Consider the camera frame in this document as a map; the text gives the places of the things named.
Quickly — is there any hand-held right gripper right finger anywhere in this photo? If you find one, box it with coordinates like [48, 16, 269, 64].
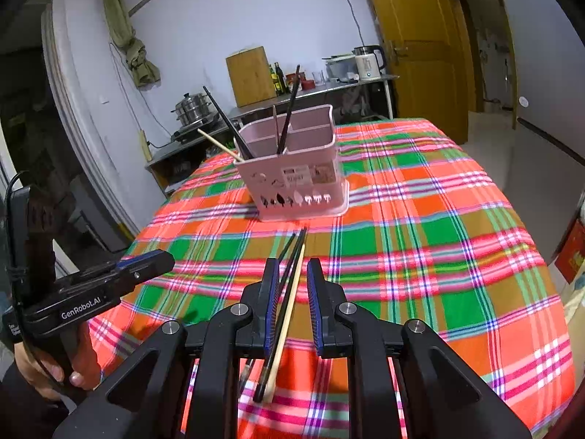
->
[306, 258, 545, 439]

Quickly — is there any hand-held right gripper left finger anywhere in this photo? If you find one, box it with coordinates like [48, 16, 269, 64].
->
[53, 258, 280, 439]

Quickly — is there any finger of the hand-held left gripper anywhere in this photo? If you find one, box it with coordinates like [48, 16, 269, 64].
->
[57, 250, 176, 300]

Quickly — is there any wooden chopstick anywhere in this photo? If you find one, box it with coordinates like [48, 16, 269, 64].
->
[264, 244, 306, 402]
[197, 128, 241, 159]

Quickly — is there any black chopstick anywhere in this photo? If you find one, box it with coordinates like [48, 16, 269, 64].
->
[276, 64, 303, 155]
[238, 233, 297, 394]
[202, 85, 255, 160]
[253, 227, 308, 404]

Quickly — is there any pink plastic utensil basket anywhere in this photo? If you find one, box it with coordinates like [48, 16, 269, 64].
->
[233, 104, 351, 223]

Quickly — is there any person's left forearm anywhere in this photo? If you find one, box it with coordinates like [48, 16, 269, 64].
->
[0, 357, 74, 439]

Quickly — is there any person's left hand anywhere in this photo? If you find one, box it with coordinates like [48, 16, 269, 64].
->
[14, 324, 102, 401]

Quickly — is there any steel shelf stand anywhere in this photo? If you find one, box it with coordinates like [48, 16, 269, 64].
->
[145, 123, 239, 198]

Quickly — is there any plaid tablecloth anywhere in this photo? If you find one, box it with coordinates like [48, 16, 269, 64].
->
[87, 117, 577, 439]

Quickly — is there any black induction stove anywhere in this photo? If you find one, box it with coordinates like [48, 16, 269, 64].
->
[169, 118, 230, 144]

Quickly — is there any steel steamer pot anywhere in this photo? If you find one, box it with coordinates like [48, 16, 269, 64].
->
[171, 92, 216, 127]

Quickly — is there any wooden cutting board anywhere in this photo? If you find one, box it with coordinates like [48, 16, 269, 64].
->
[225, 45, 278, 109]

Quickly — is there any green curtain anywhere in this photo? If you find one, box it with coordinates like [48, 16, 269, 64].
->
[101, 0, 162, 88]

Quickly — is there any steel counter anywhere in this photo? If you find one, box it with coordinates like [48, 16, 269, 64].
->
[226, 73, 400, 122]

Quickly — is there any white electric kettle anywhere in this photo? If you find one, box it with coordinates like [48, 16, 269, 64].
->
[352, 44, 388, 81]

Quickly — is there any red box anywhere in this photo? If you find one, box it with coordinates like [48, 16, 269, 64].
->
[554, 220, 585, 285]

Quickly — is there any wooden door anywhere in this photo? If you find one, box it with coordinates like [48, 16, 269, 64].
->
[358, 0, 472, 145]

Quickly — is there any silver refrigerator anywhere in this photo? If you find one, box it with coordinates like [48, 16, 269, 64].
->
[492, 0, 585, 166]

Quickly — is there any white door frame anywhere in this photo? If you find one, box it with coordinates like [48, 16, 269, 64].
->
[40, 0, 143, 241]

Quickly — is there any black wall cable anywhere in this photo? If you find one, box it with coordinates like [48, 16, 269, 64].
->
[337, 0, 383, 47]

